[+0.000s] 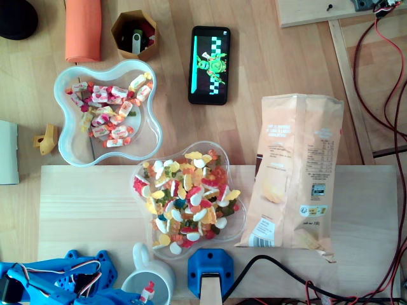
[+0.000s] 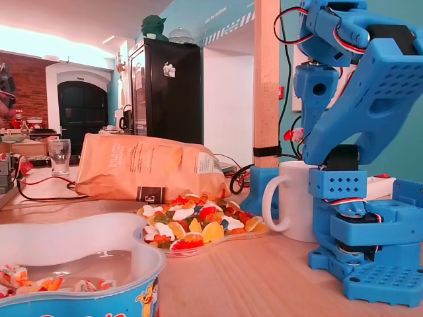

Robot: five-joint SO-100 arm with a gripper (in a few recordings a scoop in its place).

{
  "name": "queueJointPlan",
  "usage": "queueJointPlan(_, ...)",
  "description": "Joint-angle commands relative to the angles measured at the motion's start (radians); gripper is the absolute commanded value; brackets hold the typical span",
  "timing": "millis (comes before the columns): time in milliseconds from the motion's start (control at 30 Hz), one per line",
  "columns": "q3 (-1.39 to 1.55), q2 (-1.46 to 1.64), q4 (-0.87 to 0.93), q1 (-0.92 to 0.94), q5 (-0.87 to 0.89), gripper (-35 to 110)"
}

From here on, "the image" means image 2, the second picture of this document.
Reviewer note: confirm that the white red candy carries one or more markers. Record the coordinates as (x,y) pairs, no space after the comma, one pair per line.
(294,134)

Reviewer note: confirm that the blue 3D-printed robot arm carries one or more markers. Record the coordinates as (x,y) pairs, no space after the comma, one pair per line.
(380,99)

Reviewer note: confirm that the white ceramic mug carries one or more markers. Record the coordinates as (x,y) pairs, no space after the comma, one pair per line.
(291,198)

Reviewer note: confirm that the white power strip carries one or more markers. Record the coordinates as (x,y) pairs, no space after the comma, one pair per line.
(378,188)

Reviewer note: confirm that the black refrigerator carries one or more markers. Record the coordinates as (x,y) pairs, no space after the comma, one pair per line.
(172,99)

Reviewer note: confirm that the clear glass dome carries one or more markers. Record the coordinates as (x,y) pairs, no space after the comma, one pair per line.
(180,36)

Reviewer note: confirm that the white fridge magnet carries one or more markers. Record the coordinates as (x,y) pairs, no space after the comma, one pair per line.
(169,70)

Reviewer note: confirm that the colourful gummy candy heap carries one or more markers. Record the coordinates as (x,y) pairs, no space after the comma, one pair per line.
(198,221)

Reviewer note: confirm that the clear plastic gummy tray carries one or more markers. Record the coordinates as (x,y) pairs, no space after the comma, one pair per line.
(215,243)

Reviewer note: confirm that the green figure head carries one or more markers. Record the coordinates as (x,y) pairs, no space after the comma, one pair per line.
(153,28)

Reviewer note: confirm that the light wooden base board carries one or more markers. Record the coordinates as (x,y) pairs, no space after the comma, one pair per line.
(248,280)

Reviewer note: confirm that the black coffee jug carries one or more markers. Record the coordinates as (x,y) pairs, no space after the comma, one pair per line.
(125,120)

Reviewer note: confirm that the orange chips bag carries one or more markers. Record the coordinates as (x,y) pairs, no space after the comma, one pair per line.
(115,165)

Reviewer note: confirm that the ceiling light tube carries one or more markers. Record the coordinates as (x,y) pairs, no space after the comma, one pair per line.
(108,40)

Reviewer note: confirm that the black arched door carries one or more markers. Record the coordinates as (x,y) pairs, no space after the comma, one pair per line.
(82,115)

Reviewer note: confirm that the empty beer glass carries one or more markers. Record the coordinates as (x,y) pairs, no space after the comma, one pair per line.
(60,158)

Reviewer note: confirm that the white plastic candy tub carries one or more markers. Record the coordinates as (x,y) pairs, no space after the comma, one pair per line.
(82,237)

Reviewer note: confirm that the red white bowl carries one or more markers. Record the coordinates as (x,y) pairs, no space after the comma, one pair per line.
(34,123)

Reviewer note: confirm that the cardboard box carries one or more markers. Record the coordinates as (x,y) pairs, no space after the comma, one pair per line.
(33,148)

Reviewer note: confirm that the red wall alarm box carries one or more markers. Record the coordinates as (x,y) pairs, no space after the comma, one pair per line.
(281,92)

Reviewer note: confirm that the wooden camera post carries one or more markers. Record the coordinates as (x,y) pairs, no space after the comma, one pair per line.
(267,66)

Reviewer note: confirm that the blue camera post base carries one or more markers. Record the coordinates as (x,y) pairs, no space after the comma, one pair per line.
(261,191)

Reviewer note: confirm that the orange white wall ornament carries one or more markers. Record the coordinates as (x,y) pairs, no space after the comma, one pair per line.
(121,66)

